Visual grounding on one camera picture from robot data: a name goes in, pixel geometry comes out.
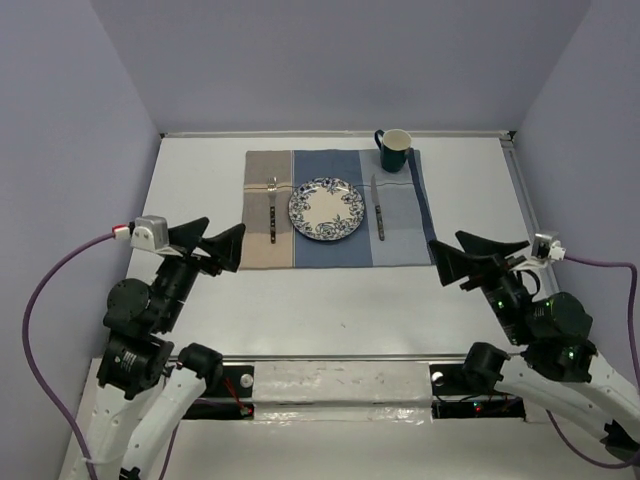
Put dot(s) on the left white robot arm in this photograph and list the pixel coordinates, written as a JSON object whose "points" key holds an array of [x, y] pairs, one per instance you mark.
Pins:
{"points": [[135, 412]]}

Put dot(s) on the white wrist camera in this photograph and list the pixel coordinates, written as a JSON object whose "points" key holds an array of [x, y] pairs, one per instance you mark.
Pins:
{"points": [[147, 233], [546, 250]]}

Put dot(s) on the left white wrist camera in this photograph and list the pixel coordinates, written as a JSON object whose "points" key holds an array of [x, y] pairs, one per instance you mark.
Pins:
{"points": [[147, 233]]}

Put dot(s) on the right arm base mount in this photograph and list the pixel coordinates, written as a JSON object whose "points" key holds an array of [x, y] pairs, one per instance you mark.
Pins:
{"points": [[455, 398]]}

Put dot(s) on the dark green mug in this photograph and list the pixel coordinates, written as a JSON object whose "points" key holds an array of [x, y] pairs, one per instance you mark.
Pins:
{"points": [[394, 145]]}

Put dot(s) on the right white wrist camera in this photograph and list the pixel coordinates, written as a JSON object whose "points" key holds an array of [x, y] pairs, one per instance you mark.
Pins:
{"points": [[546, 250]]}

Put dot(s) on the blue floral ceramic plate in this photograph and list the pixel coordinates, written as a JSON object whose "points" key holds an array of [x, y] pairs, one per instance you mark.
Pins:
{"points": [[326, 209]]}

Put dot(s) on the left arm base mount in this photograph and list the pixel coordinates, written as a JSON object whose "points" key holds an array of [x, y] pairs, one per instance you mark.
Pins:
{"points": [[231, 399]]}

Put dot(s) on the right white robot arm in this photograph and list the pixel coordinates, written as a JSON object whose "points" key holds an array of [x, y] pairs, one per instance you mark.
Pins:
{"points": [[557, 368]]}

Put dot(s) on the steel table knife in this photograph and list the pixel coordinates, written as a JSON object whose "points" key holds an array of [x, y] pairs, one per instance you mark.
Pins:
{"points": [[377, 208]]}

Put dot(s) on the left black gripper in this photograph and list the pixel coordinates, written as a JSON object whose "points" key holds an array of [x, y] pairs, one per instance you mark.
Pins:
{"points": [[226, 245]]}

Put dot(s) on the blue beige checked cloth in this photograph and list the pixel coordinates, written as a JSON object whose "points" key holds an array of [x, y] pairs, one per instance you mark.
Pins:
{"points": [[404, 203]]}

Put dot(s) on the steel fork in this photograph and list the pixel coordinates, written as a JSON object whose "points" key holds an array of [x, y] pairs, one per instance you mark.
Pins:
{"points": [[272, 190]]}

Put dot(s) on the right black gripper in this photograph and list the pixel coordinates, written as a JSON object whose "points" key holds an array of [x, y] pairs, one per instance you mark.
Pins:
{"points": [[452, 263]]}

